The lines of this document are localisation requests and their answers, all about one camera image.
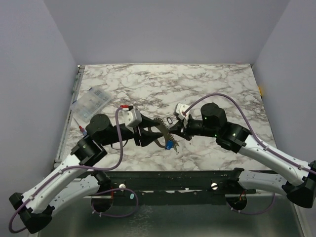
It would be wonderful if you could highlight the black mounting base rail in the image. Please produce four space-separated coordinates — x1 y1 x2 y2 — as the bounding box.
86 167 257 207

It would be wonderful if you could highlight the blue red screwdriver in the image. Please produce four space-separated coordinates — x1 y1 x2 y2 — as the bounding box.
73 118 87 136

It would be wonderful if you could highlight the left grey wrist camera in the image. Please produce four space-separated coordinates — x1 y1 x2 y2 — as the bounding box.
122 108 142 132

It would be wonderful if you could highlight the clear plastic screw box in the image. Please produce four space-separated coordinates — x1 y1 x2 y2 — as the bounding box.
70 86 112 123

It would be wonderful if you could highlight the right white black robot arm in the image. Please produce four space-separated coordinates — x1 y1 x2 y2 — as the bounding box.
169 103 316 208

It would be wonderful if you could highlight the black key tag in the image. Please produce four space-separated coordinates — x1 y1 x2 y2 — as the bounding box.
166 117 173 125

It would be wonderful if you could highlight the blue key tag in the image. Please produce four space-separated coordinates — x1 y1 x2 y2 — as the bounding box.
165 140 174 150

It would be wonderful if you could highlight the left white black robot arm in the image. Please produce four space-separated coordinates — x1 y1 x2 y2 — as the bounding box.
9 107 163 234

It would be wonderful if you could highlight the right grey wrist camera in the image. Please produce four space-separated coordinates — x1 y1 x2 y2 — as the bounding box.
173 103 189 120

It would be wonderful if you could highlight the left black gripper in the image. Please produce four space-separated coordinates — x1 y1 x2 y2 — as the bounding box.
100 113 163 146

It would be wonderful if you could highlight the silver key organiser with rings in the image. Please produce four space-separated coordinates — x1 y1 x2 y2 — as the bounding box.
154 118 179 154

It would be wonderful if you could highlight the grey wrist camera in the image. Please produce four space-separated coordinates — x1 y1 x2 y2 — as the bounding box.
173 103 189 120
122 108 142 132

